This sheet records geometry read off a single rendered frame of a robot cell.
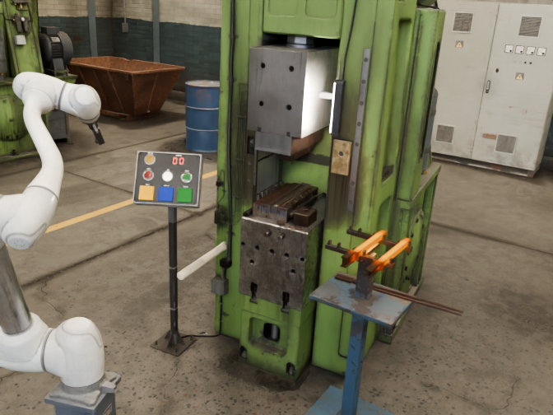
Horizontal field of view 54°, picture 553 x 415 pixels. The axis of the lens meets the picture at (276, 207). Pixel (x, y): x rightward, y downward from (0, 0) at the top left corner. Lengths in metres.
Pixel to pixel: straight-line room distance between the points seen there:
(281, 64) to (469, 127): 5.42
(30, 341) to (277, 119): 1.45
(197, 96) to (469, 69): 3.57
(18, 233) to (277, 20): 1.66
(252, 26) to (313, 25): 0.33
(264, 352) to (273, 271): 0.52
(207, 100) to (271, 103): 4.68
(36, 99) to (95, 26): 10.17
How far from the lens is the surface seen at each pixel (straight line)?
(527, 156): 7.74
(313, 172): 3.19
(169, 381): 3.19
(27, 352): 2.13
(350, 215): 2.80
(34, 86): 2.08
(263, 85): 2.69
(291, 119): 2.65
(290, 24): 2.76
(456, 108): 7.83
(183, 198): 2.87
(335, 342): 3.16
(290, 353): 3.08
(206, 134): 7.43
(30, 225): 1.68
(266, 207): 2.82
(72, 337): 2.06
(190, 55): 10.98
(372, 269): 2.17
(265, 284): 2.93
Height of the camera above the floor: 1.98
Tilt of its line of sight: 21 degrees down
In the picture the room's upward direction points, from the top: 3 degrees clockwise
